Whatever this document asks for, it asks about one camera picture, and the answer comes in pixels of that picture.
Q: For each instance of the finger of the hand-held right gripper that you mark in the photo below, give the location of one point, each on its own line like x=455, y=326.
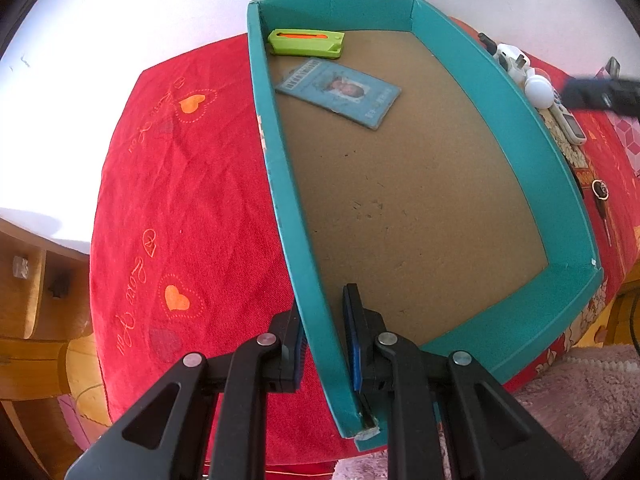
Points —
x=595, y=94

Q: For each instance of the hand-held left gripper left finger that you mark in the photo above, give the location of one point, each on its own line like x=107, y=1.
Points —
x=299, y=355

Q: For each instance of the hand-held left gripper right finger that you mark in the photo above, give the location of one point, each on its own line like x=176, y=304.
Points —
x=355, y=355

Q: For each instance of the grey remote control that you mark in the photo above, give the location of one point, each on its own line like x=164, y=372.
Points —
x=567, y=125

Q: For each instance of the white charger plug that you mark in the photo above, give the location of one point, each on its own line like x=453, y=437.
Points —
x=507, y=57

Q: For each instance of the teal cardboard box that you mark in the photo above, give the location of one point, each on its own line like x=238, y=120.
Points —
x=400, y=185

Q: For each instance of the pink patterned cloth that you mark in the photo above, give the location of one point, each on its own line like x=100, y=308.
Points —
x=627, y=135

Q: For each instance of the red yellow floral cloth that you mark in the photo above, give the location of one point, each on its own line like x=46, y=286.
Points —
x=620, y=195

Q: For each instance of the red heart embroidered cloth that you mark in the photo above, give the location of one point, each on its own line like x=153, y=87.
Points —
x=190, y=185

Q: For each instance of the pink fluffy carpet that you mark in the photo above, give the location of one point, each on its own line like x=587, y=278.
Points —
x=575, y=410

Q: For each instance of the blue photo ID card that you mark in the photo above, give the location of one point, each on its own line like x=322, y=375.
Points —
x=340, y=92

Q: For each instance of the green utility knife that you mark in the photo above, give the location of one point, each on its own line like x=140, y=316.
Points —
x=305, y=45

